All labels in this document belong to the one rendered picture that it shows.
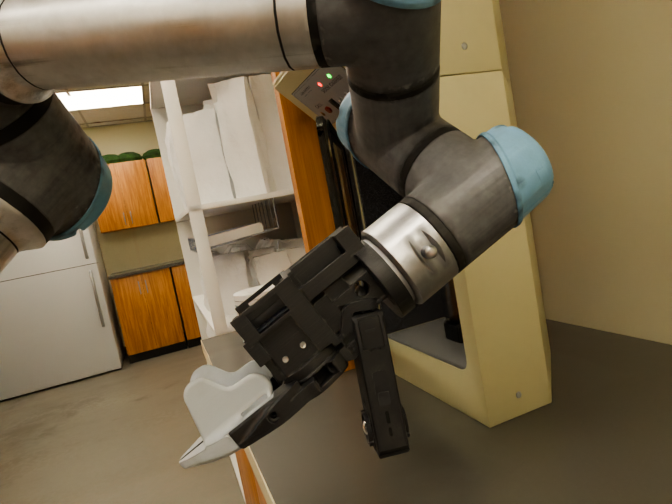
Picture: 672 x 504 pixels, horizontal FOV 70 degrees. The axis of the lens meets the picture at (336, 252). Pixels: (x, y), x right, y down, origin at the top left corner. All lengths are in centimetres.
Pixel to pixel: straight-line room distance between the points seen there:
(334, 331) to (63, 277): 517
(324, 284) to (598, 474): 39
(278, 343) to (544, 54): 90
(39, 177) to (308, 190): 52
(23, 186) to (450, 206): 40
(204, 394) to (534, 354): 50
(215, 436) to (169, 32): 29
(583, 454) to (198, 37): 59
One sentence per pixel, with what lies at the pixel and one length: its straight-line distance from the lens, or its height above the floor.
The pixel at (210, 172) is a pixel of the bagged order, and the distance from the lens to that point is 196.
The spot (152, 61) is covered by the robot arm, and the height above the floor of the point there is 141.
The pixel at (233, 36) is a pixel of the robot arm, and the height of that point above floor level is 141.
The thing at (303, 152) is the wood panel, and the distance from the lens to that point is 95.
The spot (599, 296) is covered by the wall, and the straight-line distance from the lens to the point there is 110.
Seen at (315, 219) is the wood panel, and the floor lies 125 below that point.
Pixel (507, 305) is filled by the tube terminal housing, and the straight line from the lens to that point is 70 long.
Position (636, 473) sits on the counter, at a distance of 64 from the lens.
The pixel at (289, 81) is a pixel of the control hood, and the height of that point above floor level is 149.
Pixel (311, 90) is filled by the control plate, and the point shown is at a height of 146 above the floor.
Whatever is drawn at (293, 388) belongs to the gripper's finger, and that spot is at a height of 116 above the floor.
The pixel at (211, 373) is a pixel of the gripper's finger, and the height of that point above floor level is 116.
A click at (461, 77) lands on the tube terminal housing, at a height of 141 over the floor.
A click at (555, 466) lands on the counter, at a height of 94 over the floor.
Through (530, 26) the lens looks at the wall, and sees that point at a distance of 115.
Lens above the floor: 128
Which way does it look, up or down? 6 degrees down
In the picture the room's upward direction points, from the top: 11 degrees counter-clockwise
